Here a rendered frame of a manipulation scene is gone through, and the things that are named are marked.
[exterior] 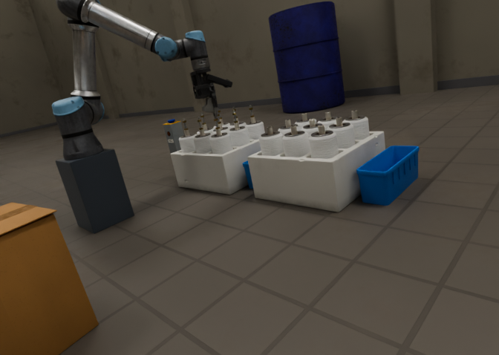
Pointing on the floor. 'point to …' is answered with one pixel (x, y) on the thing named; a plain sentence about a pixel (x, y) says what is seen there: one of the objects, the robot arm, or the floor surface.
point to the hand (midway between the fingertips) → (216, 114)
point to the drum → (307, 57)
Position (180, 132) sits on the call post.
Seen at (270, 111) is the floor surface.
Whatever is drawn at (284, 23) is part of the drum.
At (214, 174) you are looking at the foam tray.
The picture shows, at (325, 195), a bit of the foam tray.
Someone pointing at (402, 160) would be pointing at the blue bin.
